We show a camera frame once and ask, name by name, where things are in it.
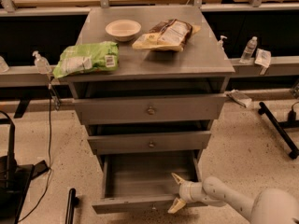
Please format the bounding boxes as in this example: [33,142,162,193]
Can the grey top drawer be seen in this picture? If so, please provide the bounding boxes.
[74,94,226,125]

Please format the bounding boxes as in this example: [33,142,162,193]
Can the black bar on floor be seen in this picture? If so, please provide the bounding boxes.
[65,188,78,224]

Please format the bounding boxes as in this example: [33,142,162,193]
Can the clear water bottle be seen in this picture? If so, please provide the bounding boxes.
[240,36,257,63]

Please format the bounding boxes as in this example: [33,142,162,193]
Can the grey drawer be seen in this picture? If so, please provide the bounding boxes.
[93,150,201,214]
[74,94,226,125]
[88,131,211,155]

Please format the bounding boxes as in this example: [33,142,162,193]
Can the folded cloth on ledge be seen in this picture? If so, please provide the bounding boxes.
[227,90,252,107]

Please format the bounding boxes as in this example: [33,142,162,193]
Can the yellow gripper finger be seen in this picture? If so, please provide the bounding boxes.
[171,173,185,185]
[168,198,186,214]

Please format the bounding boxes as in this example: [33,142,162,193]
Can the left hand sanitizer bottle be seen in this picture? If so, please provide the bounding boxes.
[33,50,51,74]

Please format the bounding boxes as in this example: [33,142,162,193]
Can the green chip bag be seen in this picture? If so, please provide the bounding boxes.
[53,41,119,78]

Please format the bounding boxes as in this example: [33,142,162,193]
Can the black cable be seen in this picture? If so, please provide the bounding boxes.
[18,83,54,223]

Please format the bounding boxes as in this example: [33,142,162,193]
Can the brown yellow snack bag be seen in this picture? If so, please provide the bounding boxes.
[132,19,201,52]

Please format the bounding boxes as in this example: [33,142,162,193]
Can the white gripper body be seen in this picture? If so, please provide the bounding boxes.
[179,181,206,203]

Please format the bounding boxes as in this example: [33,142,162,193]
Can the grey metal drawer cabinet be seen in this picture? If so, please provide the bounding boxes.
[64,5,235,173]

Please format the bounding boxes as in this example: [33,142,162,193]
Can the white wipe packet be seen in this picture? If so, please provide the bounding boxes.
[254,49,271,67]

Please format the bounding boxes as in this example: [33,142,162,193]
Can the small pump bottle right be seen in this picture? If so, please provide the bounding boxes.
[218,35,227,50]

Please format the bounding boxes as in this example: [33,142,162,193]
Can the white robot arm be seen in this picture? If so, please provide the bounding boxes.
[168,173,299,224]

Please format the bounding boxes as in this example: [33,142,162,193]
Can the black stand left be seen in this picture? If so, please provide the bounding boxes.
[0,111,50,224]

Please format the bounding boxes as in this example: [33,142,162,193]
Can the grey bottom drawer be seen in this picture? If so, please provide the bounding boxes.
[93,150,201,214]

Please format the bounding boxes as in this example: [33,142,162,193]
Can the grey middle drawer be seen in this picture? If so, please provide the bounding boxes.
[88,131,211,155]

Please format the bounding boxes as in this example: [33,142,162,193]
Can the white paper bowl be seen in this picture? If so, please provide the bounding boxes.
[106,20,141,42]

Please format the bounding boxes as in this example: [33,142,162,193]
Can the black stand base right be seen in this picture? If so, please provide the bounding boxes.
[258,102,299,160]

